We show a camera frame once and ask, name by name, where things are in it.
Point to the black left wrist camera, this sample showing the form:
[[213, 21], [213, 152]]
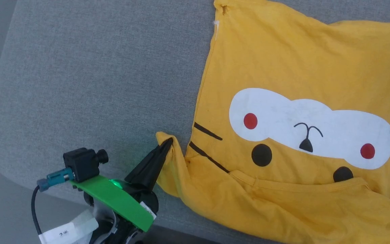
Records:
[[83, 164]]

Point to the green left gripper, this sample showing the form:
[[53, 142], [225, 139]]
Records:
[[120, 200]]

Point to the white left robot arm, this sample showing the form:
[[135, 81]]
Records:
[[113, 230]]

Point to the white paper label tape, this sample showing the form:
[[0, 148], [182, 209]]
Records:
[[69, 230]]

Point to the yellow cat-face t-shirt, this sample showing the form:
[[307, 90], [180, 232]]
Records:
[[283, 67]]

